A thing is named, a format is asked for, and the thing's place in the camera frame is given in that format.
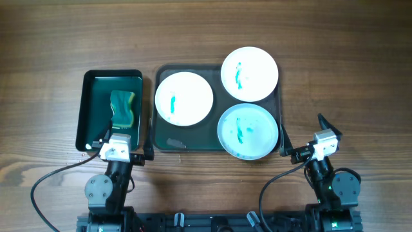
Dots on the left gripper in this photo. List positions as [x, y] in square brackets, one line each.
[136, 157]

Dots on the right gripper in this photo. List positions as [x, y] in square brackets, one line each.
[302, 153]

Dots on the green yellow sponge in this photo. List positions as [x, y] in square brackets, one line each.
[121, 105]

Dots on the grey white plate bottom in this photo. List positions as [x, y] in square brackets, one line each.
[247, 131]

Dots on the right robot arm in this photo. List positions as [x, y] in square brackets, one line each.
[336, 190]

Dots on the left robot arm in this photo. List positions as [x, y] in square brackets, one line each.
[106, 194]

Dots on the small black water tray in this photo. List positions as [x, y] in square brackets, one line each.
[95, 106]

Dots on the large dark serving tray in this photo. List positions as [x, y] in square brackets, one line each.
[201, 137]

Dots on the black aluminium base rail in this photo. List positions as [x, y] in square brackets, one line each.
[278, 221]

